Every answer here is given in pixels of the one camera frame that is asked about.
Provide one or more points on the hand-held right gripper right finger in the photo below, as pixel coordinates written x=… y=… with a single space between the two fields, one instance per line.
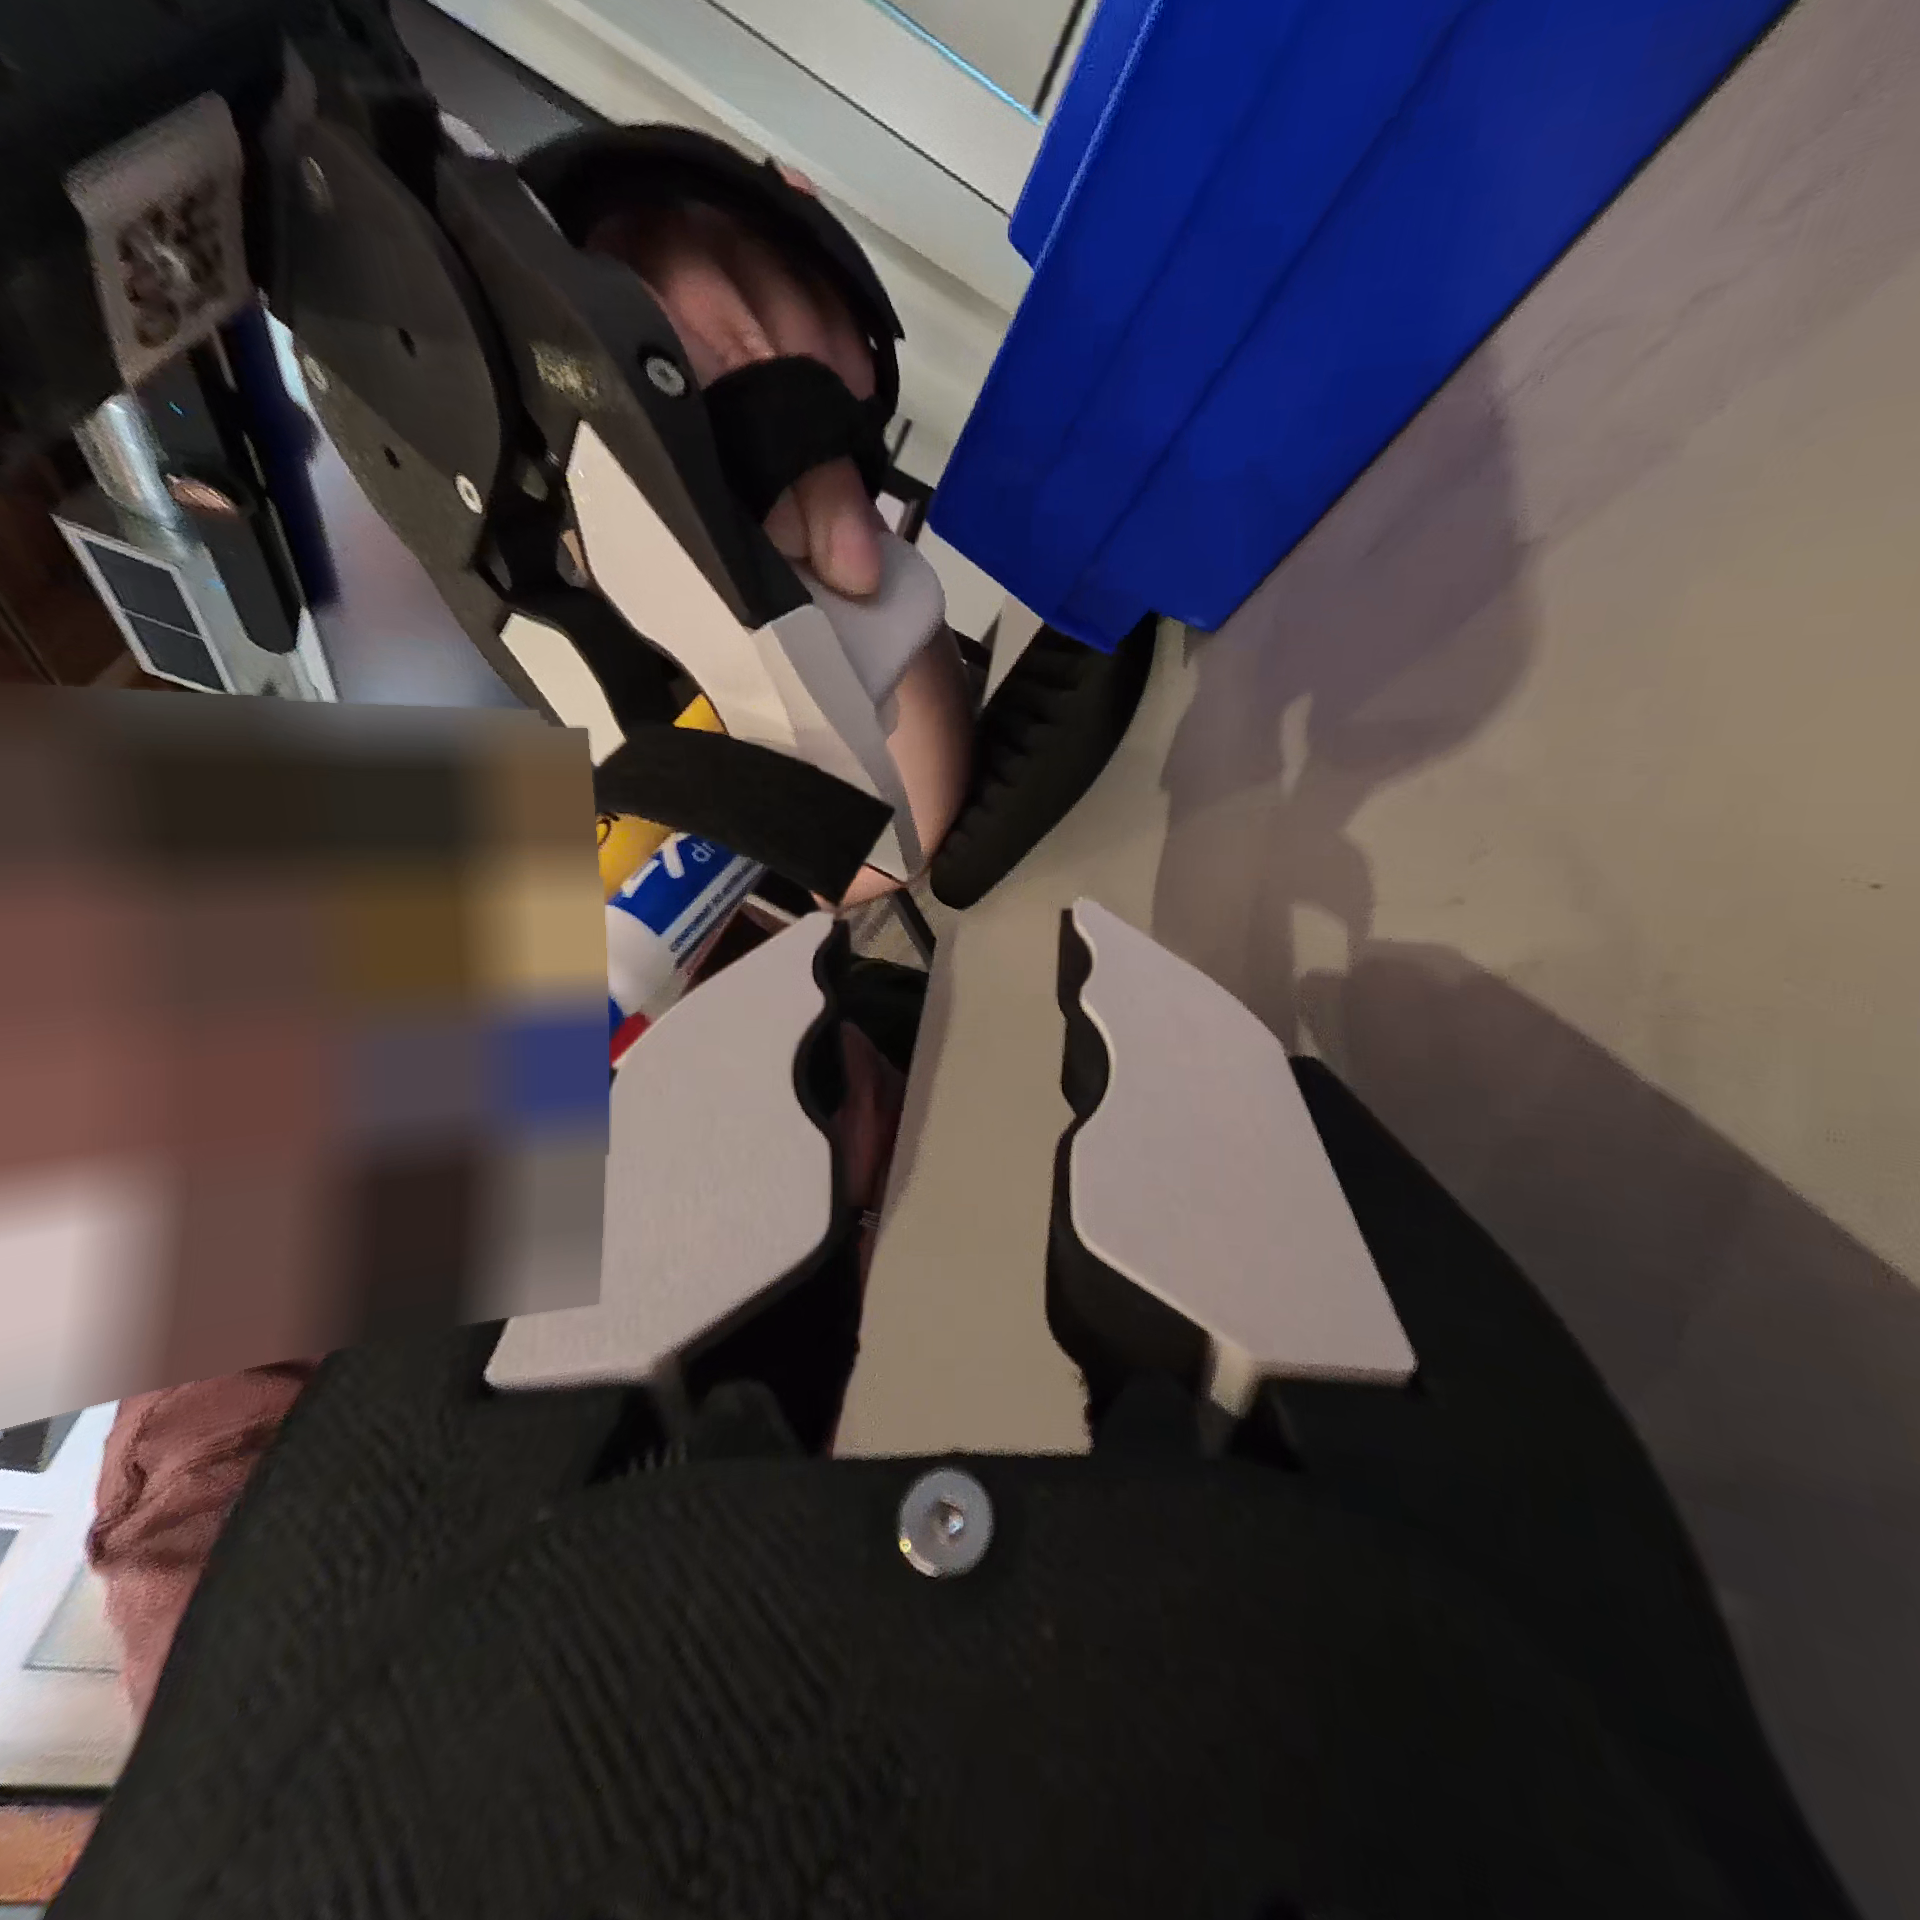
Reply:
x=1214 y=1185

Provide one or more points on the blue dry erase marker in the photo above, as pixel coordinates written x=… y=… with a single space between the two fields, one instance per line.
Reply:
x=668 y=939

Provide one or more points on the blue plastic bin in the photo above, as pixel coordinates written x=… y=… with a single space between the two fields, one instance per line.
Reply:
x=1277 y=301

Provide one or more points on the yellow highlighter marker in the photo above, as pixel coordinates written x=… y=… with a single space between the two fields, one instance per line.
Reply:
x=623 y=854

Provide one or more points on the black chair armrest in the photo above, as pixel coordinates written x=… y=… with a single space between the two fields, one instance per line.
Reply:
x=1037 y=750

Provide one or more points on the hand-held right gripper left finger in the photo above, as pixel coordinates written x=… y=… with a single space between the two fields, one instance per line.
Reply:
x=720 y=1201

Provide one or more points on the grey device with dark panels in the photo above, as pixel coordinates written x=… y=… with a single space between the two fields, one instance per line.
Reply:
x=195 y=511

